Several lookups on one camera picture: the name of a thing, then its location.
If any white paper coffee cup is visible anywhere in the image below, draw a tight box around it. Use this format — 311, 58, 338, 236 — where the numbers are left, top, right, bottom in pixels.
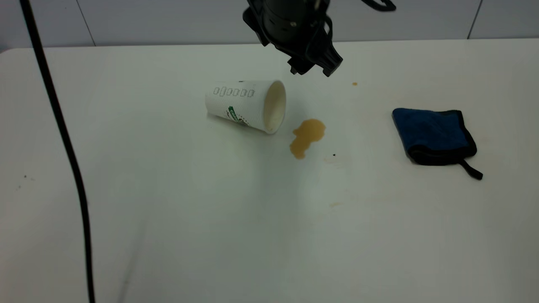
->
205, 80, 287, 135

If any short black cable loop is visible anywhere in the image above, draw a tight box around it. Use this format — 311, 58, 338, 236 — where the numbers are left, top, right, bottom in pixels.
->
361, 0, 397, 12

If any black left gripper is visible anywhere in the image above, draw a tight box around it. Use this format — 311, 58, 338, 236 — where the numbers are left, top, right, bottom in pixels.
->
243, 0, 343, 77

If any brown spilled coffee puddle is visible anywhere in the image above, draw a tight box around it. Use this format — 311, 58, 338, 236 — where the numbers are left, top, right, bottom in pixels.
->
289, 119, 327, 160

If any long black cable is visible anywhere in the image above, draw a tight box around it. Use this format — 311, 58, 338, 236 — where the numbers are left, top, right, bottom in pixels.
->
19, 0, 96, 303

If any blue cloth with black trim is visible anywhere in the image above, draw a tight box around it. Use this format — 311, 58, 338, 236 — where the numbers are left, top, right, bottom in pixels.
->
392, 108, 484, 181

